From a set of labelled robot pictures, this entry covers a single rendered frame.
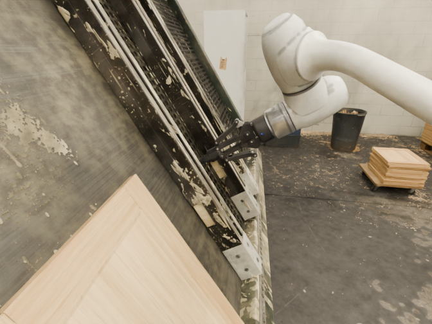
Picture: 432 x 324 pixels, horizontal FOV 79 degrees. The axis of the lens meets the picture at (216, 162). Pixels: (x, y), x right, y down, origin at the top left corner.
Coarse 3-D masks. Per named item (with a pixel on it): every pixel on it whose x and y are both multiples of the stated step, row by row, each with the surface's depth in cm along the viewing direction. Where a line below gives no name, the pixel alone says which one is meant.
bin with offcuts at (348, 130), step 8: (336, 112) 419; (344, 112) 440; (352, 112) 430; (360, 112) 435; (336, 120) 424; (344, 120) 413; (352, 120) 408; (360, 120) 410; (336, 128) 428; (344, 128) 418; (352, 128) 414; (360, 128) 418; (336, 136) 432; (344, 136) 423; (352, 136) 421; (336, 144) 436; (344, 144) 428; (352, 144) 427
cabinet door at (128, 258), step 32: (128, 192) 49; (96, 224) 40; (128, 224) 46; (160, 224) 54; (64, 256) 33; (96, 256) 37; (128, 256) 43; (160, 256) 50; (192, 256) 60; (32, 288) 29; (64, 288) 32; (96, 288) 36; (128, 288) 40; (160, 288) 46; (192, 288) 55; (0, 320) 25; (32, 320) 27; (64, 320) 30; (96, 320) 34; (128, 320) 38; (160, 320) 43; (192, 320) 50; (224, 320) 60
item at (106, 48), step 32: (64, 0) 57; (96, 0) 61; (96, 32) 58; (96, 64) 61; (128, 64) 61; (128, 96) 63; (160, 128) 65; (160, 160) 69; (192, 160) 70; (192, 192) 71; (224, 224) 74; (256, 256) 82
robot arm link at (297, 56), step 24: (288, 24) 54; (264, 48) 59; (288, 48) 55; (312, 48) 53; (336, 48) 50; (360, 48) 48; (288, 72) 58; (312, 72) 56; (360, 72) 48; (384, 72) 46; (408, 72) 45; (384, 96) 49; (408, 96) 45
